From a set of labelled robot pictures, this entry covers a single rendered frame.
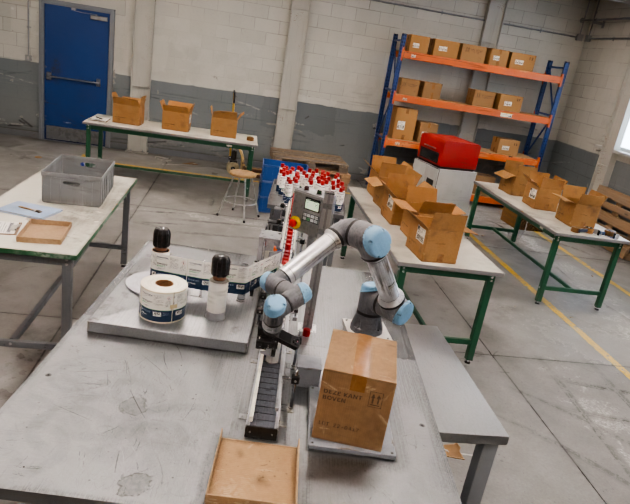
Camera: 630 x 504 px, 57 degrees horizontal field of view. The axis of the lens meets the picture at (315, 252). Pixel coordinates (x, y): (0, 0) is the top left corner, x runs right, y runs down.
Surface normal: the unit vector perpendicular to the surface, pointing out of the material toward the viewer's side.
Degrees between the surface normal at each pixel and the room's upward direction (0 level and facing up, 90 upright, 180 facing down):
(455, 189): 90
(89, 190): 90
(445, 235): 92
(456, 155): 90
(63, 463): 0
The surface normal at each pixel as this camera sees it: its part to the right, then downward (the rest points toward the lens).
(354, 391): -0.14, 0.31
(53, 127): 0.11, 0.34
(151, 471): 0.15, -0.93
